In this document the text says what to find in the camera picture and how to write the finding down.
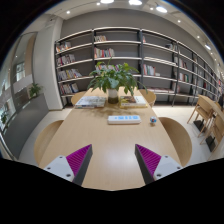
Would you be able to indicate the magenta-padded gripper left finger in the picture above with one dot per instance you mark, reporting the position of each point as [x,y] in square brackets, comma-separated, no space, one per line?
[58,166]

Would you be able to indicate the white book with brown picture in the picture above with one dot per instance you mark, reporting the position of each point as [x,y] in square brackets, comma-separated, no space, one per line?
[133,100]

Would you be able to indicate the round-backed wooden chair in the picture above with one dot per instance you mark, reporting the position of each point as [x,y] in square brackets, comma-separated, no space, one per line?
[78,97]
[150,96]
[178,140]

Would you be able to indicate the grey-white magazine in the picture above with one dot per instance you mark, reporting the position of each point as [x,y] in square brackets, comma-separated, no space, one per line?
[90,102]

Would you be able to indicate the white power strip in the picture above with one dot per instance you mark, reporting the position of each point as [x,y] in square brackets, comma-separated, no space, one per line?
[123,120]

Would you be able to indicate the small background potted plant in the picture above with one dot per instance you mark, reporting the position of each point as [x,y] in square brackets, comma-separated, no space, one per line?
[35,90]

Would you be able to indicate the green potted plant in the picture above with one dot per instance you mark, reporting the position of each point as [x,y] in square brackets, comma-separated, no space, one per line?
[113,78]

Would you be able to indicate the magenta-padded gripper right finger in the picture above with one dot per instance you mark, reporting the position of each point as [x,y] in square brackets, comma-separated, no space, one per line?
[166,165]

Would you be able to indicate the grey shelf unit with books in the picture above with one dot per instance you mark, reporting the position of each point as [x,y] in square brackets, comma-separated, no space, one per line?
[116,46]

